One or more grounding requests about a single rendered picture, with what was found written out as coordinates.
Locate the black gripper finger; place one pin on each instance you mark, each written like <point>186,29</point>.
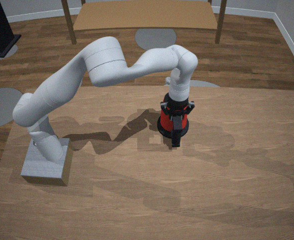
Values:
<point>187,110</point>
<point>166,111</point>

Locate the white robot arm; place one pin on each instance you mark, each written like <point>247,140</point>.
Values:
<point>106,67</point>

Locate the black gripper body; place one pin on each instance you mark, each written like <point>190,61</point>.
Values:
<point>178,104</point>

